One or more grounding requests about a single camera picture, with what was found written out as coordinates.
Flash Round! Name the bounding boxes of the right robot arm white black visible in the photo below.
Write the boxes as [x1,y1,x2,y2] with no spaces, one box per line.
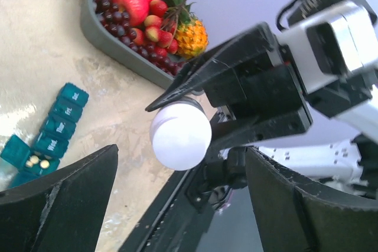
[146,0,377,199]

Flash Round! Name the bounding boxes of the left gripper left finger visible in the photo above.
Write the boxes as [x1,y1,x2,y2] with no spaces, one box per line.
[1,145,118,252]

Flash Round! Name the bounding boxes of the strawberry pile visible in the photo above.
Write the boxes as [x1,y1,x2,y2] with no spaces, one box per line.
[130,0,178,56]

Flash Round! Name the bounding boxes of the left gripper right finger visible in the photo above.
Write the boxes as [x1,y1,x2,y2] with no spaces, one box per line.
[245,148,377,251]

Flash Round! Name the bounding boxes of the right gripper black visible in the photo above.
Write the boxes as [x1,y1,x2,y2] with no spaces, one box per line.
[145,22,312,153]

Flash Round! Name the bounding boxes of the white bottle cap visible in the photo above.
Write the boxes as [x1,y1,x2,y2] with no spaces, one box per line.
[150,104,212,171]

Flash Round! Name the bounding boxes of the yellow pills in organizer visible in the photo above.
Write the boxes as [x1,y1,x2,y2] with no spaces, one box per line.
[25,155,50,169]

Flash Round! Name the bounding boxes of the red apple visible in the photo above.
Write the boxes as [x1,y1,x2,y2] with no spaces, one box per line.
[113,0,149,27]

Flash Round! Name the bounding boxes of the grey fruit tray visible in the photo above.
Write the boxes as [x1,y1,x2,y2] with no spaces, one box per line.
[80,0,174,89]

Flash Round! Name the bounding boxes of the teal weekly pill organizer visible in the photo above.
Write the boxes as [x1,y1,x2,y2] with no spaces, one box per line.
[1,83,89,189]

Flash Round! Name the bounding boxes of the dark grape bunch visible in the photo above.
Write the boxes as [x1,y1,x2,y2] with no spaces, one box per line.
[92,0,185,77]

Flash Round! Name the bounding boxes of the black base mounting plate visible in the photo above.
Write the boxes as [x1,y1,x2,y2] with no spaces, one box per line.
[119,148,247,252]

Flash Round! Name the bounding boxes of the white vitamin pill bottle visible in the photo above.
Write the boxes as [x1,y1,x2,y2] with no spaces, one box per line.
[150,102,211,149]

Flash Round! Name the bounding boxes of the small pineapple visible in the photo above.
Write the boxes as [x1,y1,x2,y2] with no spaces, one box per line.
[162,0,208,59]

